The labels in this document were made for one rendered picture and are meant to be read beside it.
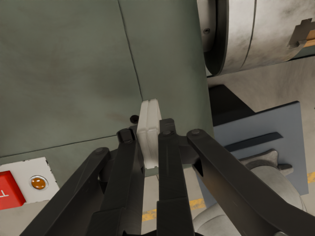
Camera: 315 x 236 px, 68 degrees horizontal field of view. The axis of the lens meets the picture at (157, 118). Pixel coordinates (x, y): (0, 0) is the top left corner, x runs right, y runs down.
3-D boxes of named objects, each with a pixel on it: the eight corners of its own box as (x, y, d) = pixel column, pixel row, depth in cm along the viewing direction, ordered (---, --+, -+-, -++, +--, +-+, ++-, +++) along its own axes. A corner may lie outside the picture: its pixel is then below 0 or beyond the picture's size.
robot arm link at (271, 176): (290, 186, 85) (333, 237, 65) (247, 210, 89) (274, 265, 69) (271, 156, 80) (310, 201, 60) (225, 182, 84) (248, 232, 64)
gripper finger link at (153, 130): (146, 131, 15) (157, 129, 15) (149, 99, 22) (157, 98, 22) (155, 168, 17) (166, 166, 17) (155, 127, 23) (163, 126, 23)
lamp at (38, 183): (36, 187, 36) (34, 190, 36) (31, 176, 36) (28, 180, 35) (49, 185, 36) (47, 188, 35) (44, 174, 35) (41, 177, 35)
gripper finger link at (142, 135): (155, 168, 17) (145, 170, 17) (155, 127, 23) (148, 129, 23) (146, 131, 15) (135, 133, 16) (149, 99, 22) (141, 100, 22)
